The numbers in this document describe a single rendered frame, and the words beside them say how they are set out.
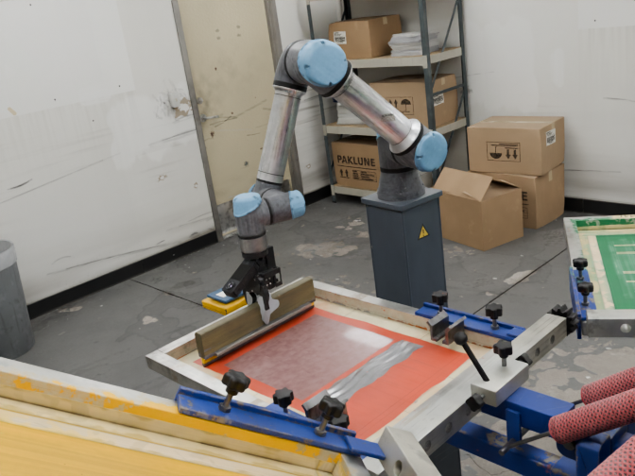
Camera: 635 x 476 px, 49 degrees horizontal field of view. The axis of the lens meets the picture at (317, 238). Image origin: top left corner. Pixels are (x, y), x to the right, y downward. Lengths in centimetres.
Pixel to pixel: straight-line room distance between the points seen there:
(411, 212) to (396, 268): 19
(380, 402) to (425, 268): 74
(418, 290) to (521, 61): 360
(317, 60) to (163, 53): 375
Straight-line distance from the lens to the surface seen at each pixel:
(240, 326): 190
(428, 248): 224
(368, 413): 158
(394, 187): 216
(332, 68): 183
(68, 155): 514
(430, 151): 201
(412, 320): 191
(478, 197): 488
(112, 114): 528
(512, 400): 144
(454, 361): 174
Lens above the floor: 183
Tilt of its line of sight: 19 degrees down
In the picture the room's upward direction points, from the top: 8 degrees counter-clockwise
